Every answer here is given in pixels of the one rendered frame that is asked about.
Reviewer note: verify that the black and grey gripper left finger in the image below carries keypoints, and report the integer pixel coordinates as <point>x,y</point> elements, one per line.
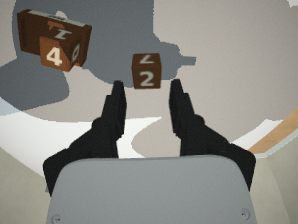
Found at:
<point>97,141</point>

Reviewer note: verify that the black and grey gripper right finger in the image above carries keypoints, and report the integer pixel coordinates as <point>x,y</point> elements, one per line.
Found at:
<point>195,135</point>

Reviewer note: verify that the brown wooden digit cube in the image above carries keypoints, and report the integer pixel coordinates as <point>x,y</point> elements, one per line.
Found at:
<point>146,71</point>
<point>60,48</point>

